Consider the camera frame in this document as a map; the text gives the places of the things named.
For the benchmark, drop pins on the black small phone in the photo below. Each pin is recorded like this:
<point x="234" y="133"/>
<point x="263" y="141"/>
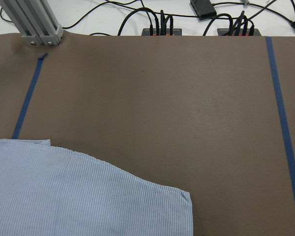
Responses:
<point x="203" y="9"/>

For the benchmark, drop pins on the aluminium frame post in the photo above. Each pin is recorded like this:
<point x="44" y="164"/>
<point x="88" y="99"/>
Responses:
<point x="35" y="21"/>

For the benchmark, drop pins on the light blue striped shirt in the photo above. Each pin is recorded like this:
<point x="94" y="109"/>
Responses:
<point x="53" y="191"/>

